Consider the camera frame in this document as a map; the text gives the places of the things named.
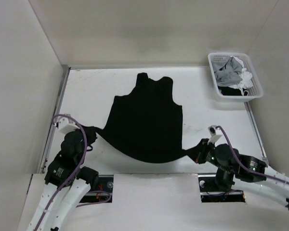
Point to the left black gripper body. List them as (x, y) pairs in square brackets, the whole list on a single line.
[(78, 157)]

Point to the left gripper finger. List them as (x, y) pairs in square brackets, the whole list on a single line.
[(90, 132), (90, 142)]

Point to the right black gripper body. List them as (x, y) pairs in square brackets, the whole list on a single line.
[(205, 152)]

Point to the black tank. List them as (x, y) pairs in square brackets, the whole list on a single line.
[(146, 124), (227, 91)]

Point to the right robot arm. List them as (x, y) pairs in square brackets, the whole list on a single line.
[(238, 172)]

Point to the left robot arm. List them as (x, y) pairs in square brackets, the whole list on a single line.
[(66, 181)]

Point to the grey tank top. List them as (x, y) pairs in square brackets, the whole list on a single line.
[(227, 71)]

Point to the white tank top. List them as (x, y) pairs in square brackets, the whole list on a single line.
[(246, 82)]

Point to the white plastic basket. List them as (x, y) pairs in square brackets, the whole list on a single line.
[(254, 93)]

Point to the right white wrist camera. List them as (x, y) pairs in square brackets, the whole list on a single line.
[(215, 134)]

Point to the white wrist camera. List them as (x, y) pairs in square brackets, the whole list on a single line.
[(215, 134), (64, 123)]

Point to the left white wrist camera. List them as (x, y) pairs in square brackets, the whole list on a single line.
[(64, 123)]

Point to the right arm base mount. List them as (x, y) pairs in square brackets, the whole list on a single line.
[(211, 193)]

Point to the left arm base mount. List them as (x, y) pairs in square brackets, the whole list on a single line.
[(102, 190)]

